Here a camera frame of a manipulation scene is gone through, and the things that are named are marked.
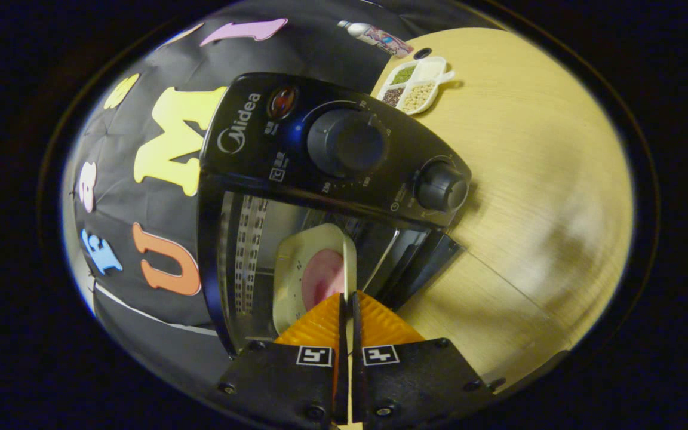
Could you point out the silver bottle with printed label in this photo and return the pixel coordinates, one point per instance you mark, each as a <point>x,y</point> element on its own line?
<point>377,37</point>

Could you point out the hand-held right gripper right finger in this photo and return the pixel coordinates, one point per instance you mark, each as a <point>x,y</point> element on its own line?
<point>415,376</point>

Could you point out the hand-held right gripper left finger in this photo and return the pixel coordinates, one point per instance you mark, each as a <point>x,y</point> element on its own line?
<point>284,382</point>

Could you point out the white divided dish with grains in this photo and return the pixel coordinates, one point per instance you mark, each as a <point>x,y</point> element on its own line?
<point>417,83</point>

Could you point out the cream square plate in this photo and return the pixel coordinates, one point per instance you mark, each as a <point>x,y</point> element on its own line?
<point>290,286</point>

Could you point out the black electric oven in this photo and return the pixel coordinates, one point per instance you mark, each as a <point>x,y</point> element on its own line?
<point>296,137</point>

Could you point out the pink meat slice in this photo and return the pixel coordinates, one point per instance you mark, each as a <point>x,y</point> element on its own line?
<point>320,278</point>

